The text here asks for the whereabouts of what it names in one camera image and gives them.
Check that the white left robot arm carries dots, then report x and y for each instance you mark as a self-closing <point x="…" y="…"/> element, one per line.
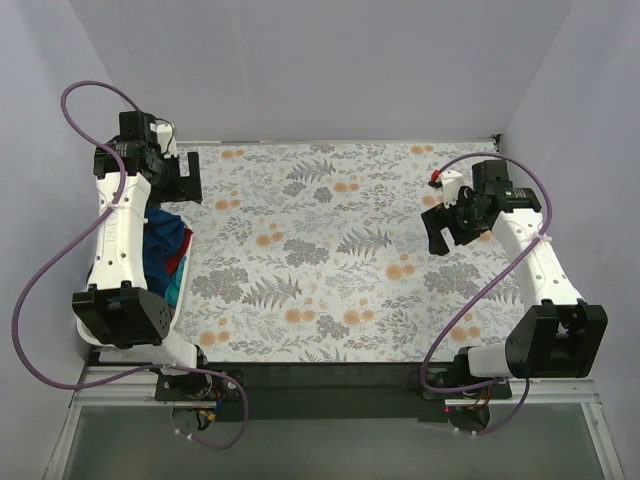
<point x="137" y="281"/>

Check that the white plastic laundry basket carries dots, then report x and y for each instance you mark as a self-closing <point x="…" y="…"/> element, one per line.
<point x="180" y="273"/>

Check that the dark blue t shirt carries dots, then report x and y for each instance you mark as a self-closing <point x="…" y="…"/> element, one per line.
<point x="162" y="236"/>

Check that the red t shirt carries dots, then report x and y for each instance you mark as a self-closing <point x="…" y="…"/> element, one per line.
<point x="172" y="263"/>

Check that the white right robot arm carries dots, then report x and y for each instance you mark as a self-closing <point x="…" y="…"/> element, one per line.
<point x="560" y="333"/>

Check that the teal t shirt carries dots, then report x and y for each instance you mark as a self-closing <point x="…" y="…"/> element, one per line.
<point x="172" y="293"/>

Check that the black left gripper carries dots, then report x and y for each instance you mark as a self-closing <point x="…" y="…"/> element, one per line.
<point x="189" y="176"/>

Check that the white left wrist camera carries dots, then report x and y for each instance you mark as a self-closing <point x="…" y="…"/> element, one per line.
<point x="166" y="139"/>

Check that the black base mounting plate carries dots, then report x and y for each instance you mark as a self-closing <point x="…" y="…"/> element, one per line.
<point x="317" y="391"/>

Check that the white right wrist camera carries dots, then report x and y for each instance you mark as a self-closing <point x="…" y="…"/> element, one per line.
<point x="448" y="183"/>

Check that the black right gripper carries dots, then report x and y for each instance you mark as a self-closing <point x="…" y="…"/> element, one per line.
<point x="439" y="229"/>

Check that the aluminium frame rail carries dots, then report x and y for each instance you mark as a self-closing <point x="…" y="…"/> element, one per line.
<point x="139" y="390"/>

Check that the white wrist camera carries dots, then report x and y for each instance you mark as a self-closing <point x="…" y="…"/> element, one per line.
<point x="166" y="139"/>
<point x="448" y="183"/>

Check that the floral patterned table cloth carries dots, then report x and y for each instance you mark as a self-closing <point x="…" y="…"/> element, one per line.
<point x="317" y="252"/>

